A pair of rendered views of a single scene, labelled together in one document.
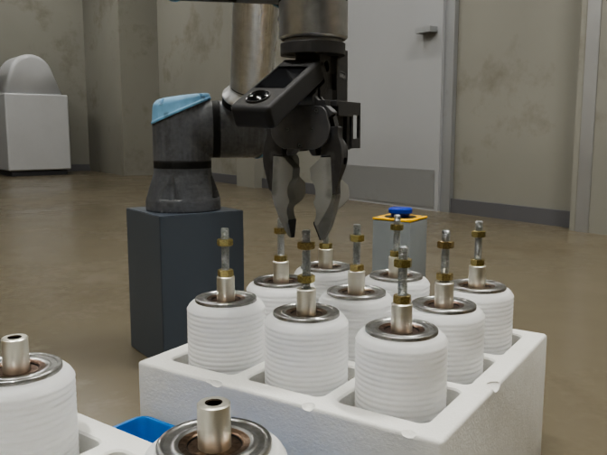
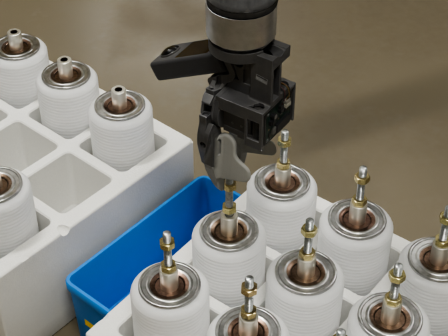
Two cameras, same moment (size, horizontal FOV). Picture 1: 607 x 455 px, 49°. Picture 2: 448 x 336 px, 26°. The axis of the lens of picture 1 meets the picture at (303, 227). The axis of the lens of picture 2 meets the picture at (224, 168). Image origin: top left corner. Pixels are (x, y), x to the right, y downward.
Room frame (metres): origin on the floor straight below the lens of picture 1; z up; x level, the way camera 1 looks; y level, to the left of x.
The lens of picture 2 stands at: (0.80, -0.89, 1.12)
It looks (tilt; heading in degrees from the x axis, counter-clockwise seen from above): 41 degrees down; 95
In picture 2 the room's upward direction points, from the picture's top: straight up
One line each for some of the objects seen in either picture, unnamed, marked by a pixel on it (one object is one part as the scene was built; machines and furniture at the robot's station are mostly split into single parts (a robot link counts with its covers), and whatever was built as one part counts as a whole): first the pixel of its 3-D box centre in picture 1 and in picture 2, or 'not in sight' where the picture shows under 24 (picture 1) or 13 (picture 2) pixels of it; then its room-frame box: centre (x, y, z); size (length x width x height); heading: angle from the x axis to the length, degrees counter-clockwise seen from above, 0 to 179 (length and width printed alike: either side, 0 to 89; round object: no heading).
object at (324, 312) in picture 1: (306, 313); (229, 231); (0.73, 0.00, 0.25); 0.08 x 0.08 x 0.01
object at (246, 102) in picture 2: (315, 100); (246, 84); (0.75, -0.01, 0.49); 0.09 x 0.08 x 0.12; 151
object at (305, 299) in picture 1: (306, 302); (229, 223); (0.73, 0.00, 0.26); 0.02 x 0.02 x 0.03
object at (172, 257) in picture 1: (185, 280); not in sight; (1.36, 0.25, 0.15); 0.18 x 0.18 x 0.30; 35
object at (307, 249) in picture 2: (356, 253); (308, 243); (0.83, -0.07, 0.30); 0.01 x 0.01 x 0.08
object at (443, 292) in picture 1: (443, 294); (248, 325); (0.77, -0.17, 0.26); 0.02 x 0.02 x 0.03
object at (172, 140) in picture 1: (185, 126); not in sight; (1.36, 0.24, 0.47); 0.13 x 0.12 x 0.14; 101
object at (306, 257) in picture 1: (306, 263); (229, 197); (0.73, 0.00, 0.31); 0.01 x 0.01 x 0.08
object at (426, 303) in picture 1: (443, 305); (248, 332); (0.77, -0.17, 0.25); 0.08 x 0.08 x 0.01
